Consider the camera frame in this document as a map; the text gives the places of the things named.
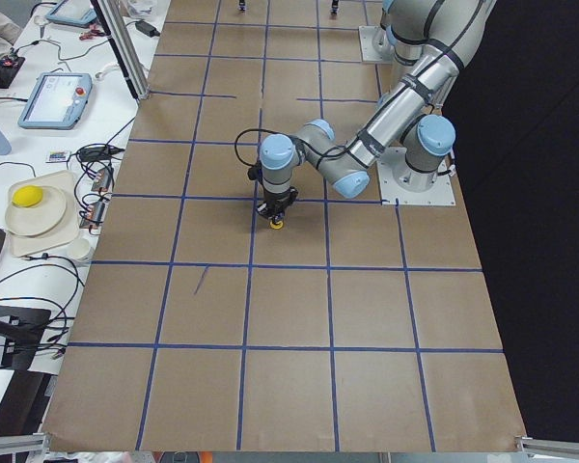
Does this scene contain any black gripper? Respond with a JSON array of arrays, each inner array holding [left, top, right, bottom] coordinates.
[[257, 186, 298, 217]]

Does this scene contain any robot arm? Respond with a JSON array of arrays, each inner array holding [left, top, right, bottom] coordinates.
[[248, 0, 493, 229], [382, 0, 489, 70]]

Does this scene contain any white paper cup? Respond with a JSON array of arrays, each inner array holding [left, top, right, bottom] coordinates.
[[67, 238, 95, 265]]

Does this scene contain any beige tray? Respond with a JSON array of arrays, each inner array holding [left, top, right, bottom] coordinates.
[[5, 170, 79, 258]]

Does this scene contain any black power adapter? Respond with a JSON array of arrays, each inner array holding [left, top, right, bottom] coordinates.
[[134, 19, 160, 38]]

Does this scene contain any beige plate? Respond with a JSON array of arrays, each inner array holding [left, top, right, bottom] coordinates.
[[5, 186, 67, 236]]

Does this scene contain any teach pendant near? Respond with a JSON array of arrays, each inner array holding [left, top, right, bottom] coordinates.
[[17, 72, 93, 130]]

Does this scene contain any teach pendant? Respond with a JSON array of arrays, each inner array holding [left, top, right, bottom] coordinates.
[[45, 0, 97, 28], [17, 72, 93, 130]]

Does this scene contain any yellow lemon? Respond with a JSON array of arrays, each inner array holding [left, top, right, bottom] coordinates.
[[12, 185, 43, 208]]

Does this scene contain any teach pendant far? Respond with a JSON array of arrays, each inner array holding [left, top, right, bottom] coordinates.
[[45, 0, 97, 28]]

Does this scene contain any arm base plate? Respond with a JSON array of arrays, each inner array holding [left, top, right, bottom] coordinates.
[[376, 147, 456, 206], [358, 25, 396, 64]]

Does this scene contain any aluminium frame post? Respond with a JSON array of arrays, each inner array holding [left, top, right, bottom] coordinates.
[[91, 0, 150, 101]]

